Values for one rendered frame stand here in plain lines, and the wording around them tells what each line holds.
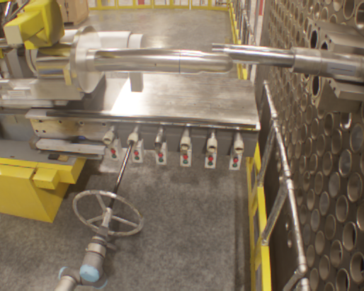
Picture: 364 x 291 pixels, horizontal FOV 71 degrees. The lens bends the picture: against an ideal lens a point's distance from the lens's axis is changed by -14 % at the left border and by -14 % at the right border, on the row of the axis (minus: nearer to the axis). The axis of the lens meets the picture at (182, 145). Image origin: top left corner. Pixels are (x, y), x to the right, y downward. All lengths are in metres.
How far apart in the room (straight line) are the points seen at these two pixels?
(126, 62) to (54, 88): 0.67
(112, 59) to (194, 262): 1.58
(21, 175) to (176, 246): 1.34
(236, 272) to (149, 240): 0.74
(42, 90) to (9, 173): 0.74
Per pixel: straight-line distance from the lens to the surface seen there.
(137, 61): 1.58
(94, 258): 1.39
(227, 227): 2.53
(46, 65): 1.76
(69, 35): 2.06
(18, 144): 2.72
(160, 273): 2.30
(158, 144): 1.94
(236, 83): 2.45
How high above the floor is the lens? 2.10
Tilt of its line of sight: 41 degrees down
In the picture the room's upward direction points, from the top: straight up
